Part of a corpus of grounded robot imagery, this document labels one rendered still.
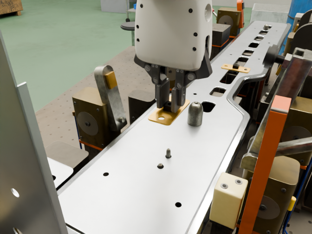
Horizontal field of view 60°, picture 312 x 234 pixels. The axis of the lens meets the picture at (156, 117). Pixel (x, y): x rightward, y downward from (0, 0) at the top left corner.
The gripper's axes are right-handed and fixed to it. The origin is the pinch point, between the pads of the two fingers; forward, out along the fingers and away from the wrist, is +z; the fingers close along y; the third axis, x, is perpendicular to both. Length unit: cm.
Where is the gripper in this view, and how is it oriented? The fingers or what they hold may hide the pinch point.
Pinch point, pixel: (170, 95)
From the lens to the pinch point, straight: 41.8
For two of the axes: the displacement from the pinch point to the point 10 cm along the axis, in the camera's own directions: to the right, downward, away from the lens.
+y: -8.8, -2.5, 4.0
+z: 0.0, 8.5, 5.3
